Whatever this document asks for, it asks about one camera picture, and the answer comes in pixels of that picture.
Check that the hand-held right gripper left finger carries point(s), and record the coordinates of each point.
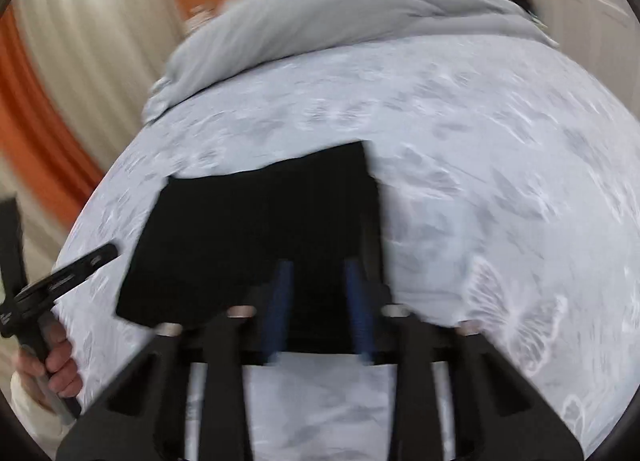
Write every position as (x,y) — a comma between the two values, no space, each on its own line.
(281,311)

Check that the person's left forearm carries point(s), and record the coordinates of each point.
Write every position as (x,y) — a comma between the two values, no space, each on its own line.
(30,416)

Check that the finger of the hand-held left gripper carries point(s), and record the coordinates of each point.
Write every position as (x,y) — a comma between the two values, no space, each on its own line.
(85,271)

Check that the white butterfly bedspread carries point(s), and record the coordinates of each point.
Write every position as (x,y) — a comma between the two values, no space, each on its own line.
(475,166)

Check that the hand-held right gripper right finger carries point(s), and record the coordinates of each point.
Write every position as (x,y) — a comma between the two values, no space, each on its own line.
(356,311)

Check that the black pants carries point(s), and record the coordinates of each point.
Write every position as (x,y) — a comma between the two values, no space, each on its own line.
(250,226)

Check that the person's left hand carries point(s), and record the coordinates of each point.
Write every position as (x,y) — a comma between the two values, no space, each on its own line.
(65,371)

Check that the grey duvet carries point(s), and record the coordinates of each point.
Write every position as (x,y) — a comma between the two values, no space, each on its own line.
(325,16)

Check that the cream curtain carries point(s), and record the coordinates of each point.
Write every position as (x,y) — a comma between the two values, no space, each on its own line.
(95,51)
(30,211)

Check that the orange curtain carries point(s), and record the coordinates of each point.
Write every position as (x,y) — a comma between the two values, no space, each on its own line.
(40,131)

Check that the white panelled door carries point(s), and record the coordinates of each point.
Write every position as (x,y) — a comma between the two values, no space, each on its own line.
(575,1)

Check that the dark object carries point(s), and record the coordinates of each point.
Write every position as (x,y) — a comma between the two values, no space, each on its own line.
(515,0)

